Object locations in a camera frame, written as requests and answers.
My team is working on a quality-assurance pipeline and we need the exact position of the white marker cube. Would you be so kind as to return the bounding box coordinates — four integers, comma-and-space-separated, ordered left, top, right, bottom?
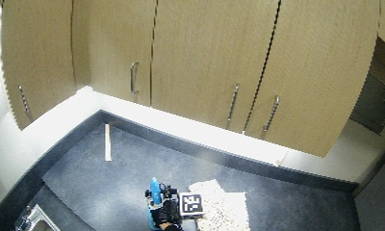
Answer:
177, 192, 205, 220

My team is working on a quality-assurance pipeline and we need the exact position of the white patterned cloth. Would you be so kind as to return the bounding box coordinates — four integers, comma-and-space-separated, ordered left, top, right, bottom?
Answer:
188, 178, 251, 231

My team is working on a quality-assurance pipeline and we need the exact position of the white stick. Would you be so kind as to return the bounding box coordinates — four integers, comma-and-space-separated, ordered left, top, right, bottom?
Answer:
104, 123, 113, 163

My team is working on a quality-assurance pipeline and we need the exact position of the wooden cabinet door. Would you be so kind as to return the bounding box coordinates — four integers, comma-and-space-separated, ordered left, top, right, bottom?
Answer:
150, 0, 283, 133
0, 0, 80, 131
242, 0, 380, 159
71, 0, 158, 108

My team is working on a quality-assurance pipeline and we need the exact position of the metal cabinet handle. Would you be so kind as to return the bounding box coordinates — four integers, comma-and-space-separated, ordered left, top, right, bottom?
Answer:
17, 84, 33, 121
128, 61, 141, 95
225, 83, 241, 123
262, 94, 282, 133

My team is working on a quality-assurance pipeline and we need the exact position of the grey metal wall panel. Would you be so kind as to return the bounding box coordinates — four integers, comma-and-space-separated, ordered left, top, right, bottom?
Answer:
349, 72, 385, 135

